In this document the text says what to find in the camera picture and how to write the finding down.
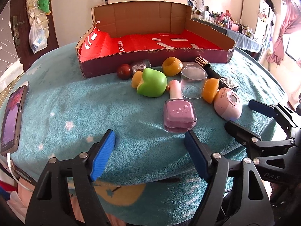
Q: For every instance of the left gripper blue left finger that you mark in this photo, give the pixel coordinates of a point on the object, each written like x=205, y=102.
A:
x=100, y=153

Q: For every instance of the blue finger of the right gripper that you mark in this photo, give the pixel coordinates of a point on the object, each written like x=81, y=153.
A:
x=262, y=108
x=241, y=134

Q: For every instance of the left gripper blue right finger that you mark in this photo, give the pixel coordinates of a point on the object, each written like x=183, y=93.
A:
x=199, y=154

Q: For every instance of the pink round speaker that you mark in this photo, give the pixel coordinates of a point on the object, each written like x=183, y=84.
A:
x=227, y=104

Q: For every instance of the pink nail polish bottle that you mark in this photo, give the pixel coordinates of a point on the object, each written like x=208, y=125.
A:
x=178, y=114

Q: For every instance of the black nail polish studded cap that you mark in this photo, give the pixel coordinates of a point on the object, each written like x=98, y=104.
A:
x=224, y=81

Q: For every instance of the orange round lid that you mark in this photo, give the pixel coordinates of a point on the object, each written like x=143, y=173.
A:
x=210, y=89

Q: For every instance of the clear glass cup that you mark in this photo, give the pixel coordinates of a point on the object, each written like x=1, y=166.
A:
x=192, y=82

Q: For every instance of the dark red ball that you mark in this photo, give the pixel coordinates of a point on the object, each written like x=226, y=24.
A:
x=124, y=72

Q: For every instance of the green frog toy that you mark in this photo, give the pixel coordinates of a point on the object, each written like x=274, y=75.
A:
x=149, y=82

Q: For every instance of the orange ring cup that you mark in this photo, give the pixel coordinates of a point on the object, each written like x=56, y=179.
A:
x=172, y=66

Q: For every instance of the glitter jar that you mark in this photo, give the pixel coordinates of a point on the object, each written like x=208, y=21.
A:
x=139, y=66

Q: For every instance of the teal star blanket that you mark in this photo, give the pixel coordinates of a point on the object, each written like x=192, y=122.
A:
x=149, y=179

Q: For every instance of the pink curtain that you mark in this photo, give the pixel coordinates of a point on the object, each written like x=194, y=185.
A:
x=291, y=24

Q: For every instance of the black smartphone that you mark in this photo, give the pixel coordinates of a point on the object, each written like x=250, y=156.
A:
x=12, y=120

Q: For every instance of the white wardrobe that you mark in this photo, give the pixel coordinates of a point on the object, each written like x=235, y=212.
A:
x=258, y=17

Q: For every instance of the cardboard tray red lining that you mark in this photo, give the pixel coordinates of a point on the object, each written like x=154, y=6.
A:
x=128, y=32

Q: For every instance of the white plastic bag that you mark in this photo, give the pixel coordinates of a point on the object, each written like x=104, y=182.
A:
x=37, y=38

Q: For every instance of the green plush toy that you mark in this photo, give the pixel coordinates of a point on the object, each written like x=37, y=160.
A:
x=44, y=6

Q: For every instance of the beige hanging organizer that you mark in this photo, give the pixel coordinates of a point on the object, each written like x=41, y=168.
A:
x=34, y=13

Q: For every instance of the door handle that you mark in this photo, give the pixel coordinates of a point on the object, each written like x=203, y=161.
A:
x=16, y=24

